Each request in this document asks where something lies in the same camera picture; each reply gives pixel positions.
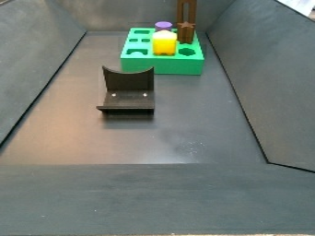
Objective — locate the brown star prism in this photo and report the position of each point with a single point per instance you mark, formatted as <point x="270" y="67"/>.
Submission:
<point x="186" y="32"/>

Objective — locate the black curved fixture stand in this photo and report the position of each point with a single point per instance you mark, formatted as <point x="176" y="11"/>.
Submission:
<point x="128" y="91"/>

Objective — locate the green foam shape board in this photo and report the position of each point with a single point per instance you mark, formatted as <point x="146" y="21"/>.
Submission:
<point x="138" y="57"/>

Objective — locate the yellow block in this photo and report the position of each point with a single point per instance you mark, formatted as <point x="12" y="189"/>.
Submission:
<point x="164" y="41"/>

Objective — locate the purple cylinder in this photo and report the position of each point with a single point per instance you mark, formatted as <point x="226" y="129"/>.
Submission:
<point x="163" y="25"/>

